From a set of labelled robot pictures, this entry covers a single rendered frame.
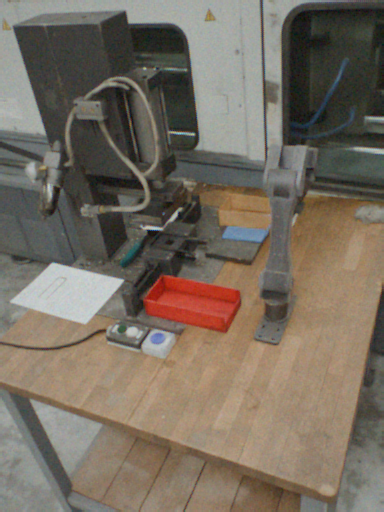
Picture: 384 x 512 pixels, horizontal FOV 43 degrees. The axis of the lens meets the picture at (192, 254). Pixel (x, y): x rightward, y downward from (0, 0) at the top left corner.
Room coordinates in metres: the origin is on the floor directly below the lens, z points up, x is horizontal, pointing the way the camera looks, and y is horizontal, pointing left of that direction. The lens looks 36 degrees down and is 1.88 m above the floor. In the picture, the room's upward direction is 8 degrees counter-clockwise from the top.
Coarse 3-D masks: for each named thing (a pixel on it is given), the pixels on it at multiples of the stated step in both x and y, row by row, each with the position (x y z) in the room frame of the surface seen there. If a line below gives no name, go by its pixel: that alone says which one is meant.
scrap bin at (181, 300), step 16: (160, 288) 1.14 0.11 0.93; (176, 288) 1.15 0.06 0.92; (192, 288) 1.12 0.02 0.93; (208, 288) 1.09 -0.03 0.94; (224, 288) 1.07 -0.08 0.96; (160, 304) 1.04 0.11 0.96; (176, 304) 1.09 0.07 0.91; (192, 304) 1.08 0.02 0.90; (208, 304) 1.07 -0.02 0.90; (224, 304) 1.06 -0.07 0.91; (240, 304) 1.05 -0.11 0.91; (176, 320) 1.02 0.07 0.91; (192, 320) 0.99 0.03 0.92; (208, 320) 0.97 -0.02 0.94; (224, 320) 0.95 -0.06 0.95
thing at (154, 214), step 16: (112, 192) 1.35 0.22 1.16; (128, 192) 1.32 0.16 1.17; (144, 192) 1.29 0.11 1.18; (160, 192) 1.27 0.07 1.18; (176, 192) 1.27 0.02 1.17; (144, 208) 1.26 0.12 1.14; (160, 208) 1.25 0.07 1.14; (176, 208) 1.28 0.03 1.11; (144, 224) 1.23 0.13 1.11; (160, 224) 1.20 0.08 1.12
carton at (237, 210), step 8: (224, 200) 1.53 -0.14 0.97; (232, 200) 1.57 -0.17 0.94; (240, 200) 1.55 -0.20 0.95; (248, 200) 1.54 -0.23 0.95; (256, 200) 1.52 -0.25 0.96; (264, 200) 1.51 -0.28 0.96; (224, 208) 1.52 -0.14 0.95; (232, 208) 1.57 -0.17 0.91; (240, 208) 1.55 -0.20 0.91; (248, 208) 1.54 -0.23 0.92; (256, 208) 1.52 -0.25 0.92; (264, 208) 1.51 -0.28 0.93; (224, 216) 1.46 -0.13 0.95; (232, 216) 1.45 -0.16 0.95; (240, 216) 1.43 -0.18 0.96; (248, 216) 1.42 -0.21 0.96; (256, 216) 1.40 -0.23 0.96; (264, 216) 1.39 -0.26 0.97; (296, 216) 1.45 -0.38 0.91; (224, 224) 1.46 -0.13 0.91; (232, 224) 1.45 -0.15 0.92; (240, 224) 1.43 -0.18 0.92; (248, 224) 1.42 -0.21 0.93; (256, 224) 1.40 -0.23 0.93; (264, 224) 1.39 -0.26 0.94
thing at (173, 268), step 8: (192, 232) 1.35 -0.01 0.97; (184, 248) 1.29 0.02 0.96; (192, 248) 1.34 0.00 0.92; (144, 264) 1.25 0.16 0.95; (160, 264) 1.22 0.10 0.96; (168, 264) 1.21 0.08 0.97; (176, 264) 1.23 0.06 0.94; (160, 272) 1.22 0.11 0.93; (168, 272) 1.21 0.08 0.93; (176, 272) 1.23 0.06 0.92
